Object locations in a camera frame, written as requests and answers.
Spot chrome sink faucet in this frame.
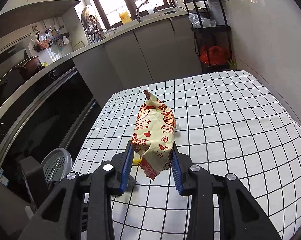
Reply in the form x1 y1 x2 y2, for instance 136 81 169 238
135 0 150 23

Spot black metal shelf rack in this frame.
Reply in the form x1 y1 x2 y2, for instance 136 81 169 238
181 0 234 74

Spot blue energy label sticker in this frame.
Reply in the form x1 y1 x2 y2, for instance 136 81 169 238
0 168 9 187

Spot orange plastic bag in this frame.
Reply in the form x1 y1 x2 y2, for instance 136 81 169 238
199 46 230 66

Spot clear white plastic bag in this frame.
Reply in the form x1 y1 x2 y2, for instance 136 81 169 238
188 12 216 29

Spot grey kitchen cabinets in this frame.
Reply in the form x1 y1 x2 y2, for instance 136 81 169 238
73 12 202 107

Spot yellow container on windowsill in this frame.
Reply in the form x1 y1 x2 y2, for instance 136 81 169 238
119 11 131 24

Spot grey perforated trash basket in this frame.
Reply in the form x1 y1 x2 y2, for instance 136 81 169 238
41 148 73 184

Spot white black grid tablecloth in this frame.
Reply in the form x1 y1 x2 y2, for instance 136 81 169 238
72 70 301 239

